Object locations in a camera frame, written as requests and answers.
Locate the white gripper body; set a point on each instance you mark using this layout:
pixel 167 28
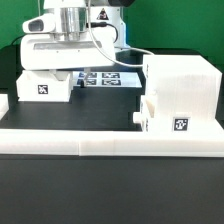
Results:
pixel 42 52

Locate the white drawer box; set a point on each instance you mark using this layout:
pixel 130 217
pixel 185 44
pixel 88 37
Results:
pixel 44 86
pixel 145 117

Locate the white drawer cabinet shell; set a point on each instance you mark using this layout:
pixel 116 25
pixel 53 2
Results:
pixel 187 90

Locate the white drawer box front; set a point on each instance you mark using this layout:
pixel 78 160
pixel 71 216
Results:
pixel 145 117

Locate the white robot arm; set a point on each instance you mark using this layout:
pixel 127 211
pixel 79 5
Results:
pixel 73 34

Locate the white fiducial marker sheet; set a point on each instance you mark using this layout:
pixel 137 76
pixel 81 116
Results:
pixel 114 79

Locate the white L-shaped border wall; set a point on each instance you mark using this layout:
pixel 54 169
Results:
pixel 102 143

